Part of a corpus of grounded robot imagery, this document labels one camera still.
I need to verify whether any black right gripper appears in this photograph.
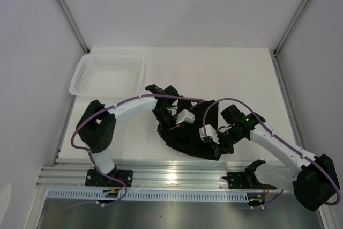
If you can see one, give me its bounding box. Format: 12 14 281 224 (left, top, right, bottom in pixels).
210 127 244 157

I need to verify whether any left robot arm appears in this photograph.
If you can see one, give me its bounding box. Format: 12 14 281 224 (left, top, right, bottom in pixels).
71 84 180 186

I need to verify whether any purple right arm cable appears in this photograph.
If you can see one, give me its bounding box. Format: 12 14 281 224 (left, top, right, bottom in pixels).
202 97 339 210

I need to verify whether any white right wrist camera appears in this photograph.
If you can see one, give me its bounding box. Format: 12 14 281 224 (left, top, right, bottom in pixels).
199 124 219 144

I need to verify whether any black t-shirt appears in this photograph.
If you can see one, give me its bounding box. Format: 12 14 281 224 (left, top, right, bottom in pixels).
155 98 220 161

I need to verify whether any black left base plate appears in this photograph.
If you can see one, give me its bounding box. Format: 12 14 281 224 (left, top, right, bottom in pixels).
85 169 133 188

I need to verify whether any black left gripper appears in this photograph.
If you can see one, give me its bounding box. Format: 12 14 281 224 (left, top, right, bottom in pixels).
152 107 182 145

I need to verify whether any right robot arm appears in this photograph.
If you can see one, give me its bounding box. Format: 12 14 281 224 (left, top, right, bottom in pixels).
214 105 340 211

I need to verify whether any aluminium frame post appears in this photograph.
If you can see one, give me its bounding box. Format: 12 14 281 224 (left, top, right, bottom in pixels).
55 0 90 54
273 0 312 57

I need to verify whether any right aluminium frame post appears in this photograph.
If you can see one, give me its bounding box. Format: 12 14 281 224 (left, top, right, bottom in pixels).
273 0 312 57

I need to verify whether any white slotted cable duct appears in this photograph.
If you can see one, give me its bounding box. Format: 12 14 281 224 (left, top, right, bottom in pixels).
47 189 249 203

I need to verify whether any white plastic basket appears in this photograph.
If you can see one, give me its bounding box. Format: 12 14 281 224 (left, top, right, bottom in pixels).
69 54 146 99

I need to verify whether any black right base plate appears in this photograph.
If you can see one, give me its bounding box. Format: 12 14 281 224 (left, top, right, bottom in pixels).
222 172 264 190

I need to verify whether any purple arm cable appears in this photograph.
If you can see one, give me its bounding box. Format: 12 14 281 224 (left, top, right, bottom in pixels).
202 97 339 210
70 93 204 208

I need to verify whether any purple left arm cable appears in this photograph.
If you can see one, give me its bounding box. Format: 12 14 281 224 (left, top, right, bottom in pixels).
70 93 204 208

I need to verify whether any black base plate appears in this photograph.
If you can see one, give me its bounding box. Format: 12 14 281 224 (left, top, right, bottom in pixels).
85 169 133 188
222 172 264 190

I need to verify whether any aluminium mounting rail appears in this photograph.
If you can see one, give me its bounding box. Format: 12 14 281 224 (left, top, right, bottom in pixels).
36 159 250 191

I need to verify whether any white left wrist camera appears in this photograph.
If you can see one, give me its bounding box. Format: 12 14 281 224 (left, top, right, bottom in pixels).
176 109 195 124

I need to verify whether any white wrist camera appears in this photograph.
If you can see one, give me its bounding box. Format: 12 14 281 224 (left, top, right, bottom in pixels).
176 109 195 124
199 124 219 144

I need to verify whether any left aluminium frame post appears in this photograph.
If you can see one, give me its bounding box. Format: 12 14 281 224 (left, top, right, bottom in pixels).
55 0 90 54

